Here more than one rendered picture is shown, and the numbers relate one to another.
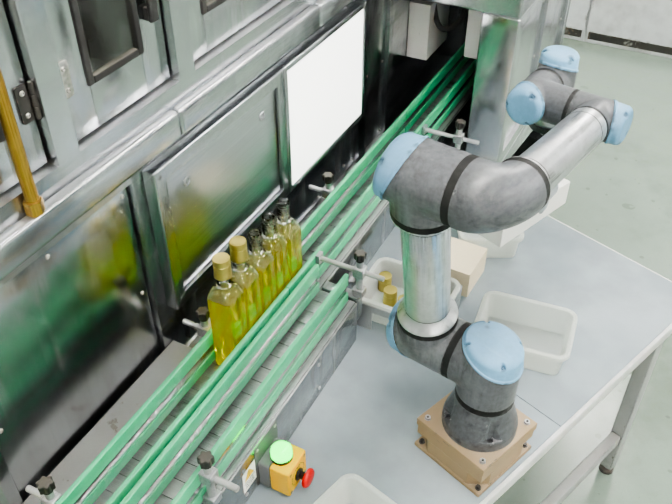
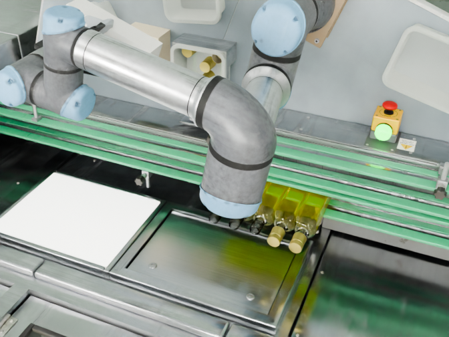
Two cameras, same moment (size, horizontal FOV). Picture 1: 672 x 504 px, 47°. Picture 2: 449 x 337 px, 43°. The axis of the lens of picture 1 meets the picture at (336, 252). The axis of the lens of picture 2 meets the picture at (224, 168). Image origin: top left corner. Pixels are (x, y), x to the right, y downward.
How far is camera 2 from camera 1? 72 cm
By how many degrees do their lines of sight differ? 26
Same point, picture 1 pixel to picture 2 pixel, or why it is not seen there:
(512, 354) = (280, 15)
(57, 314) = (389, 326)
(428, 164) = (243, 188)
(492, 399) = (310, 11)
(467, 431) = (327, 13)
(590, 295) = not seen: outside the picture
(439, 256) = not seen: hidden behind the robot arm
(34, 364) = (422, 319)
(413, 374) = not seen: hidden behind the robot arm
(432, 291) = (273, 104)
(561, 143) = (147, 80)
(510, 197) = (248, 118)
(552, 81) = (46, 90)
